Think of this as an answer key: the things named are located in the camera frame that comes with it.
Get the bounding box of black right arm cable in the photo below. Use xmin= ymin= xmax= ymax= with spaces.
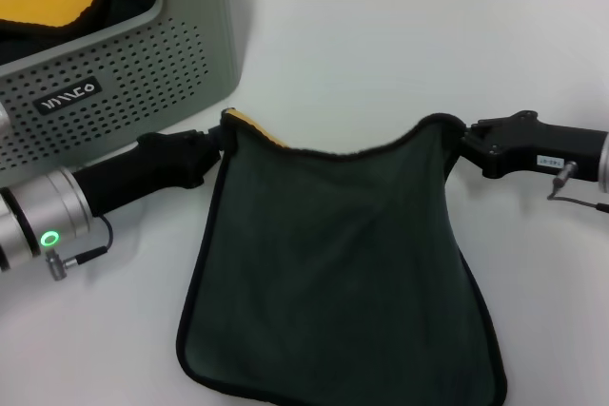
xmin=546 ymin=181 xmax=609 ymax=215

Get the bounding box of green yellow towel black trim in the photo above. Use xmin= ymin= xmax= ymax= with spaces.
xmin=175 ymin=108 xmax=508 ymax=406

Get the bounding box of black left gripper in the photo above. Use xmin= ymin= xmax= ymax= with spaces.
xmin=75 ymin=124 xmax=226 ymax=216

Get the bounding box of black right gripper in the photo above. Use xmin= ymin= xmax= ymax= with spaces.
xmin=462 ymin=109 xmax=609 ymax=184

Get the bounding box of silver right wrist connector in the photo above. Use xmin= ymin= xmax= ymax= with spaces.
xmin=552 ymin=162 xmax=580 ymax=185

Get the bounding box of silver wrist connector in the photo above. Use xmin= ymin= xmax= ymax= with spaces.
xmin=552 ymin=162 xmax=580 ymax=185
xmin=44 ymin=252 xmax=68 ymax=282

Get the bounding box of grey perforated plastic storage box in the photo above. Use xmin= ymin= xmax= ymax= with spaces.
xmin=0 ymin=0 xmax=239 ymax=174

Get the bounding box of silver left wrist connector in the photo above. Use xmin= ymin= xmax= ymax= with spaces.
xmin=44 ymin=252 xmax=68 ymax=282

